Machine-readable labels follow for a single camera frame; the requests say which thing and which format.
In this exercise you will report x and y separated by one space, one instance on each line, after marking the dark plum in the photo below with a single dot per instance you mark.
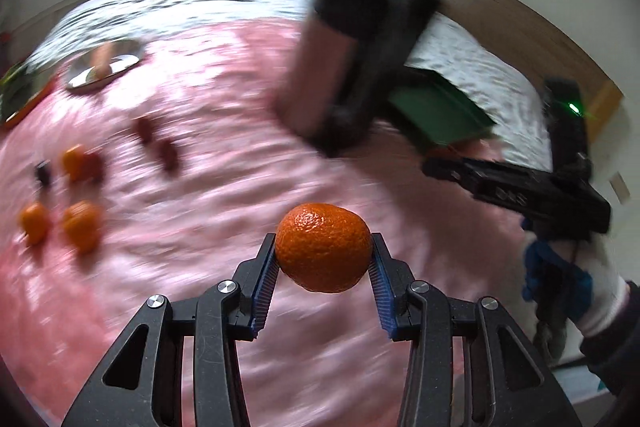
43 173

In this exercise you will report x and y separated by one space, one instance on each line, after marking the red apple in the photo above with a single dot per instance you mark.
144 128
167 153
94 166

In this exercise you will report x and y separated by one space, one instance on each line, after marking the smooth orange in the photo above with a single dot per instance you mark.
74 162
35 223

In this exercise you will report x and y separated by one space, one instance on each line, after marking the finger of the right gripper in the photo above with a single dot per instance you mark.
466 172

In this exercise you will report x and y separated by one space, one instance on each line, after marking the striped white plate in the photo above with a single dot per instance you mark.
127 54

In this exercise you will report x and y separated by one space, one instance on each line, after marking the red apple beside orange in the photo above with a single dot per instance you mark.
94 166

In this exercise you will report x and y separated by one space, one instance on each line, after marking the green tray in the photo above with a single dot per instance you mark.
431 111

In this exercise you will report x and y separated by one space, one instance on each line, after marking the smooth orange back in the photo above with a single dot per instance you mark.
74 162

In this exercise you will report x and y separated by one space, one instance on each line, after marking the white bed cover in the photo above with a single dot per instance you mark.
445 46

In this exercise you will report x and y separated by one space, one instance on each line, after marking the pink plastic sheet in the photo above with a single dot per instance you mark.
178 233

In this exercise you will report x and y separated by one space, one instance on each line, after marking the large textured mandarin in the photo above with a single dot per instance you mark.
323 248

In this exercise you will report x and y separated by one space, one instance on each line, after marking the red apple back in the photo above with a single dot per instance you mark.
144 128

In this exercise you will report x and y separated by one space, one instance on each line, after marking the wooden headboard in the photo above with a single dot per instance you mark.
527 41

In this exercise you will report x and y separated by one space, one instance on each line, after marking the carrot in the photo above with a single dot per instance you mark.
101 61

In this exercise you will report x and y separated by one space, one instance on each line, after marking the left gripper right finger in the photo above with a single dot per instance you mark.
506 382

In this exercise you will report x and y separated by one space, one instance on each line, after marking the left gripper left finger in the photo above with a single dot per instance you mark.
138 382

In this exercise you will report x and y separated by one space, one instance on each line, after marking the orange oval dish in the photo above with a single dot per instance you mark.
21 91

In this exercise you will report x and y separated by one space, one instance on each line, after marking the right gloved hand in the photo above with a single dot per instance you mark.
579 280

